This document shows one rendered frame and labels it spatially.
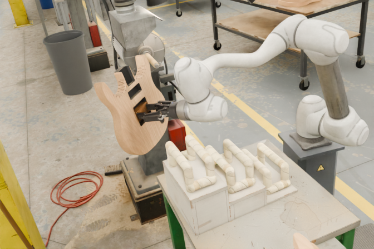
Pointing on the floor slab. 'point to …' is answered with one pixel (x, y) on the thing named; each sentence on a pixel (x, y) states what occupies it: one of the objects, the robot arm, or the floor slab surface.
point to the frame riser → (147, 204)
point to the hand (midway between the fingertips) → (143, 111)
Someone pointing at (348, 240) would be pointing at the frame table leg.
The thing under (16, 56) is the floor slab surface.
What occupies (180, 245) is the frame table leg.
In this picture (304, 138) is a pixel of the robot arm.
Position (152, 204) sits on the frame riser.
